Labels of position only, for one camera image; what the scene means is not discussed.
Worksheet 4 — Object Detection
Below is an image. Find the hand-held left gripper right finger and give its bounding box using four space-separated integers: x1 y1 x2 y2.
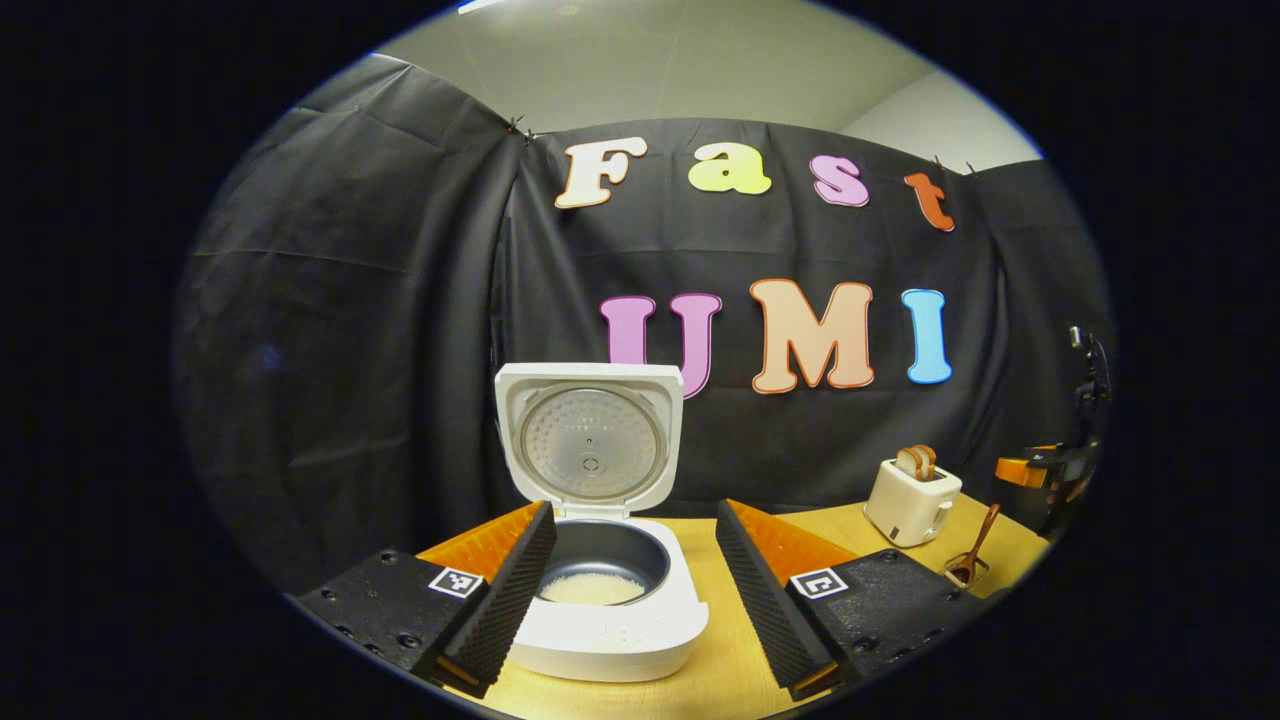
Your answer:
715 498 988 701

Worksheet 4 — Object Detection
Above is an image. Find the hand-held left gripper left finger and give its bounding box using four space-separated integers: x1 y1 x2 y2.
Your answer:
285 500 559 701

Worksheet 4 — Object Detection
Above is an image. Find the brown wooden spoon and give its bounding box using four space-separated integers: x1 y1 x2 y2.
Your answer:
950 502 1001 586

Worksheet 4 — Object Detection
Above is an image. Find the white rice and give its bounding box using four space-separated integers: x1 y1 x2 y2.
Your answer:
540 572 649 606

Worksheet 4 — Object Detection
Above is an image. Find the white rice cooker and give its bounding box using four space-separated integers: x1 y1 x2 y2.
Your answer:
493 362 711 684

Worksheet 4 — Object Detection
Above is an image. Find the white toaster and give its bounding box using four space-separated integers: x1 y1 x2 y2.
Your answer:
864 458 963 549

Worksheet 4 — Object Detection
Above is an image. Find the black backdrop cloth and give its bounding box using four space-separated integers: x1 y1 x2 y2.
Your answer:
172 52 1116 591

